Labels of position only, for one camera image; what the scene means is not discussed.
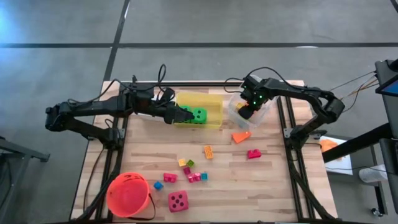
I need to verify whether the white paper sheet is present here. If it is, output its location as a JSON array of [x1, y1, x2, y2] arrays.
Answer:
[[319, 136, 354, 176]]

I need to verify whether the black equipment cart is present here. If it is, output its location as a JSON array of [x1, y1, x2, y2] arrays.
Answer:
[[374, 58, 398, 215]]

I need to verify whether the black diagonal beam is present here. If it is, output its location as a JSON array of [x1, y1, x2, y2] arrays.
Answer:
[[322, 123, 393, 163]]

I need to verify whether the black aluminium rig frame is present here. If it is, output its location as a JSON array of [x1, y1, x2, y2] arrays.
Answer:
[[74, 74, 336, 224]]

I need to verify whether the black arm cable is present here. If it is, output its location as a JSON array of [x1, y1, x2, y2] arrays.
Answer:
[[223, 66, 292, 94], [67, 63, 175, 108]]

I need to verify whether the small orange object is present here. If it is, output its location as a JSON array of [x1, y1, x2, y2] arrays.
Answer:
[[320, 139, 339, 154]]

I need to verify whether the clear plastic container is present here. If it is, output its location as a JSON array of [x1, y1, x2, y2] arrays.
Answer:
[[228, 91, 277, 131]]

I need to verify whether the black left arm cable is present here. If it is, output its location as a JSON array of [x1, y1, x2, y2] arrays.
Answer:
[[67, 63, 175, 108]]

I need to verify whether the bundle of thin wires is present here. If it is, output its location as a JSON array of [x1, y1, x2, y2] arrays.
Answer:
[[325, 70, 379, 110]]

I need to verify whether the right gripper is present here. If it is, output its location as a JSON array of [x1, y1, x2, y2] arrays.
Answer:
[[238, 77, 269, 121]]

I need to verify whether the orange foam wedge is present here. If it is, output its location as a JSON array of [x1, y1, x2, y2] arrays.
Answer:
[[231, 130, 253, 144]]

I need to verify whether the yellow long toy brick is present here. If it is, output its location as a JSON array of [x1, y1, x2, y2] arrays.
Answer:
[[203, 145, 215, 160]]

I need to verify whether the yellow plastic bin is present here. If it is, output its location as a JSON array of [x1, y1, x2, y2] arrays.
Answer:
[[174, 91, 224, 130]]

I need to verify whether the orange pumpkin face bucket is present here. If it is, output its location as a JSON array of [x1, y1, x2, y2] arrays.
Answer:
[[105, 171, 156, 221]]

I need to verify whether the blue lit screen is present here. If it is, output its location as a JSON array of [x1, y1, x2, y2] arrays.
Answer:
[[375, 77, 398, 98]]

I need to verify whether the red foam die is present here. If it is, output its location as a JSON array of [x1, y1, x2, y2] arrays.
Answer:
[[167, 190, 190, 213]]

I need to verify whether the red two-stud toy brick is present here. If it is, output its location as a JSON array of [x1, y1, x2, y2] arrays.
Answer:
[[186, 172, 202, 184], [247, 149, 262, 161], [163, 172, 178, 184]]

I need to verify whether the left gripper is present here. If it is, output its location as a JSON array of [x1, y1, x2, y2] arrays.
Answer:
[[155, 102, 195, 125]]

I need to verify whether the grey metal stand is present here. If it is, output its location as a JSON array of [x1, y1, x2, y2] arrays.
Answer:
[[0, 134, 50, 223]]

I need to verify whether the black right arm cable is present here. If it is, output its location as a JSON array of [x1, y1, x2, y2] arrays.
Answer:
[[223, 66, 292, 94]]

